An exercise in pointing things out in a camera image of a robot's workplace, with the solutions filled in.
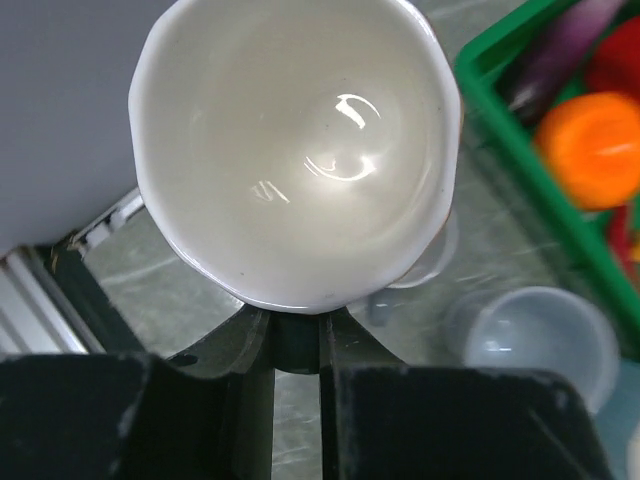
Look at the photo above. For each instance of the purple eggplant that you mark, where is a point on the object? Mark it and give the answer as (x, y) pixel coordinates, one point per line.
(531, 82)

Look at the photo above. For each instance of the red chili pepper lying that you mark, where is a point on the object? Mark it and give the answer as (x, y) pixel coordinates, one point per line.
(619, 235)

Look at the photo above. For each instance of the dark grey mug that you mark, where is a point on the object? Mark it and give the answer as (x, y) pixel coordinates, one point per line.
(300, 155)

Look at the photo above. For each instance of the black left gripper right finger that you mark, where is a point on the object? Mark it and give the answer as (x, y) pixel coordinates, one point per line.
(384, 419)

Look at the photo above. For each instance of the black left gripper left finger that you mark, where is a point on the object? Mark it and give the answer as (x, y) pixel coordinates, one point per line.
(138, 416)

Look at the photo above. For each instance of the red bell pepper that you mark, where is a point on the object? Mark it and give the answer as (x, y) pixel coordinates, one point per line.
(614, 65)

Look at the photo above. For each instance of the green plastic crate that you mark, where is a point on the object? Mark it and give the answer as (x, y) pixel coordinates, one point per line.
(573, 244)

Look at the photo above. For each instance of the orange bell pepper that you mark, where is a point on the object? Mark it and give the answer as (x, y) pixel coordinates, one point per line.
(590, 145)

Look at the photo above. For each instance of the grey blue printed mug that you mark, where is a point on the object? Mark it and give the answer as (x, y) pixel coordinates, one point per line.
(432, 262)

